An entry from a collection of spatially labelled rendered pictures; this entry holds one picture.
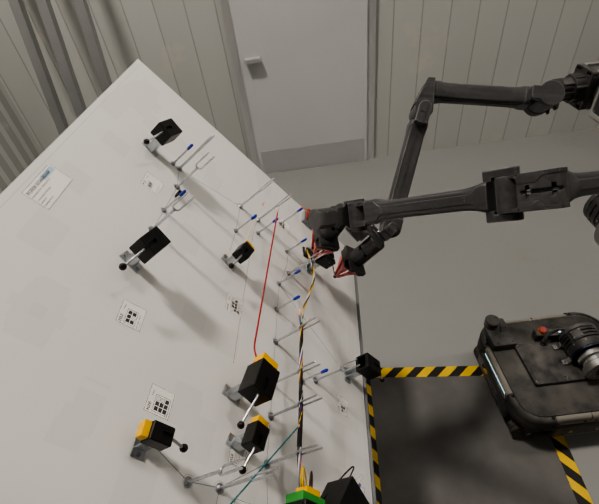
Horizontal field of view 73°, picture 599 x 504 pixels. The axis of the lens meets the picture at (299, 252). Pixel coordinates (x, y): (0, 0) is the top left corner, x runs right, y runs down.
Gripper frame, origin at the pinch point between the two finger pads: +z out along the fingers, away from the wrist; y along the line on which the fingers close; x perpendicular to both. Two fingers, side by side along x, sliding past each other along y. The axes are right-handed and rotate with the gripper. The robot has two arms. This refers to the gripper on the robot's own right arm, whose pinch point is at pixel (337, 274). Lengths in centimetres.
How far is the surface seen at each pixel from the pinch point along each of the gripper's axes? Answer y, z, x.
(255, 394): 52, -12, -43
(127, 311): 38, -8, -67
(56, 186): 17, -12, -85
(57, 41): -202, 86, -116
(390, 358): -13, 59, 92
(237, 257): 16.5, -9.0, -44.3
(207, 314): 32, -5, -50
